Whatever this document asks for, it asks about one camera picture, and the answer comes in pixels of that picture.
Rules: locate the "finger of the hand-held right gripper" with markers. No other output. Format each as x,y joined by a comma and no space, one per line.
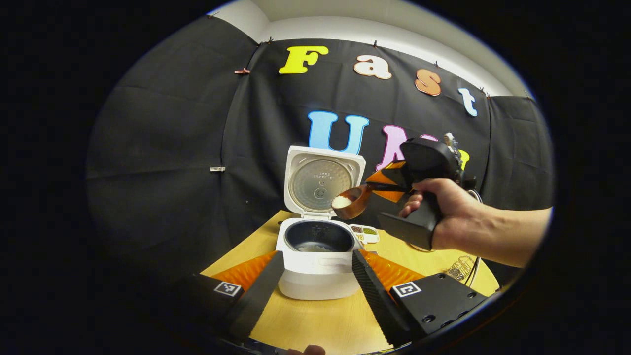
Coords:
387,175
394,195

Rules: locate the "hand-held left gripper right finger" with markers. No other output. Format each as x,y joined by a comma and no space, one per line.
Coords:
377,296

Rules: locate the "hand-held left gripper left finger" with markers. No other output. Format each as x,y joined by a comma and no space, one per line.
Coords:
259,296

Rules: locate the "brown wooden spoon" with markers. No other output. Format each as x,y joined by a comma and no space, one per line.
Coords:
359,202

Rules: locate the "white rice portion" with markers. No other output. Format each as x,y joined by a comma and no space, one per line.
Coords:
341,202

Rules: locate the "white rice cooker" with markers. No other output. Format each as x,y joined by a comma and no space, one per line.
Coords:
315,276

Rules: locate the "white divided grain tray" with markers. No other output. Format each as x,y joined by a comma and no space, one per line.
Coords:
367,232

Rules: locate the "red cloth clip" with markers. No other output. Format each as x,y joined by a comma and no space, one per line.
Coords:
242,71

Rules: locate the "black backdrop cloth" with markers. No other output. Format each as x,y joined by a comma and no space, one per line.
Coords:
157,148

